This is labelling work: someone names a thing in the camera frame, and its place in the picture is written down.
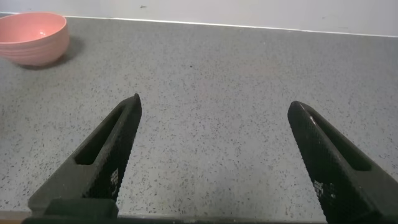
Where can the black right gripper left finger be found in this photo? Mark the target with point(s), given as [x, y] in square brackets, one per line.
[105, 161]

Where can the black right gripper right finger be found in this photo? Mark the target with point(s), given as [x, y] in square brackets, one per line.
[335, 168]

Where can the pink bowl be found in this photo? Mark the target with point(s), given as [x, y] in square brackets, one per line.
[34, 37]

